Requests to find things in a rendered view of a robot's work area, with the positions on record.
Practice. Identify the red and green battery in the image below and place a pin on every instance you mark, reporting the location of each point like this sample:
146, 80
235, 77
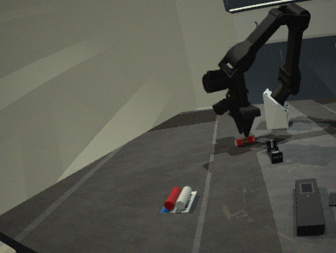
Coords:
246, 140

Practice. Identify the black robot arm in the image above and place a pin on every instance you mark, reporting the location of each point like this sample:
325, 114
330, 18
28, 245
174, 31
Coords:
242, 56

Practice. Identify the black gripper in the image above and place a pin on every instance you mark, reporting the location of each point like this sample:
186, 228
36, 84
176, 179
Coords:
245, 113

